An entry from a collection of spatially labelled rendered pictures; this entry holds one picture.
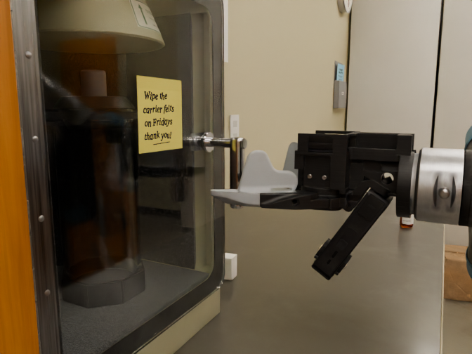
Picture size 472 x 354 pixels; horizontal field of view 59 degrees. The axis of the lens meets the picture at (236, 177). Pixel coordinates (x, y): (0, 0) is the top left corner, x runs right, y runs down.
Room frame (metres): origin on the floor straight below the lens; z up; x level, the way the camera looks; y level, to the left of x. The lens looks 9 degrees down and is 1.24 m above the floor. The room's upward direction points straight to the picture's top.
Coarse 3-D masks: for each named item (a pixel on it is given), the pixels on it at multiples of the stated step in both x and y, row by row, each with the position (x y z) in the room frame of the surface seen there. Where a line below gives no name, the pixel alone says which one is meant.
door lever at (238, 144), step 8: (208, 136) 0.53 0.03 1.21; (208, 144) 0.52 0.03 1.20; (216, 144) 0.52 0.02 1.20; (224, 144) 0.51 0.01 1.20; (232, 144) 0.51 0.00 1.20; (240, 144) 0.50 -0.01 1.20; (232, 152) 0.51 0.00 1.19; (240, 152) 0.50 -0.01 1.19; (232, 160) 0.51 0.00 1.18; (240, 160) 0.50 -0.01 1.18; (232, 168) 0.51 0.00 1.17; (240, 168) 0.50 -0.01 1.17; (232, 176) 0.51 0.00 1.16; (240, 176) 0.50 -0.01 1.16; (232, 184) 0.51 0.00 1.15; (232, 208) 0.51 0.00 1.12; (240, 208) 0.51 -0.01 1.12
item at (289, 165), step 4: (292, 144) 0.54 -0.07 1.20; (296, 144) 0.54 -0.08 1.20; (288, 148) 0.55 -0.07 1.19; (292, 148) 0.54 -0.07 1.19; (296, 148) 0.54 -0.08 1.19; (288, 152) 0.55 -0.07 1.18; (292, 152) 0.54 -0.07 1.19; (288, 156) 0.55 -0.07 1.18; (292, 156) 0.54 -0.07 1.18; (288, 160) 0.55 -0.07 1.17; (292, 160) 0.54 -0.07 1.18; (284, 164) 0.55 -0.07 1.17; (288, 164) 0.55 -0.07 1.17; (292, 164) 0.54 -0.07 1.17; (284, 168) 0.55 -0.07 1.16; (288, 168) 0.55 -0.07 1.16; (292, 168) 0.54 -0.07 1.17; (296, 172) 0.53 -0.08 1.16; (296, 176) 0.53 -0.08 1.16; (296, 188) 0.51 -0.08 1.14
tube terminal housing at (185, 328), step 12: (204, 300) 0.54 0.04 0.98; (216, 300) 0.57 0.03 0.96; (192, 312) 0.52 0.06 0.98; (204, 312) 0.54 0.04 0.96; (216, 312) 0.57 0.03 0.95; (180, 324) 0.49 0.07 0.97; (192, 324) 0.52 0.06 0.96; (204, 324) 0.54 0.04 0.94; (168, 336) 0.47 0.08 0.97; (180, 336) 0.49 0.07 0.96; (144, 348) 0.43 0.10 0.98; (156, 348) 0.45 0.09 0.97; (168, 348) 0.47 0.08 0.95
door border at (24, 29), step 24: (24, 0) 0.31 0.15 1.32; (24, 24) 0.31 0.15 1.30; (24, 48) 0.31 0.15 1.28; (24, 72) 0.30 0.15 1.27; (24, 96) 0.30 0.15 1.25; (24, 120) 0.30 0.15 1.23; (24, 144) 0.30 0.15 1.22; (24, 168) 0.29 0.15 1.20; (48, 216) 0.31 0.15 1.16; (48, 240) 0.31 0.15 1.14; (48, 264) 0.31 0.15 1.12; (48, 288) 0.31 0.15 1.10; (48, 312) 0.31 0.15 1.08; (48, 336) 0.31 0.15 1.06
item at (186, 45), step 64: (64, 0) 0.34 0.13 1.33; (128, 0) 0.41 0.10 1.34; (192, 0) 0.50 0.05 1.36; (64, 64) 0.34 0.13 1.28; (128, 64) 0.40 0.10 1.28; (192, 64) 0.50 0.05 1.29; (64, 128) 0.33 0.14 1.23; (128, 128) 0.40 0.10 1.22; (192, 128) 0.50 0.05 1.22; (64, 192) 0.33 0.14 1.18; (128, 192) 0.40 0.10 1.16; (192, 192) 0.50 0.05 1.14; (64, 256) 0.33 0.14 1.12; (128, 256) 0.39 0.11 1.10; (192, 256) 0.50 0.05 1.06; (64, 320) 0.32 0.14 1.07; (128, 320) 0.39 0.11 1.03
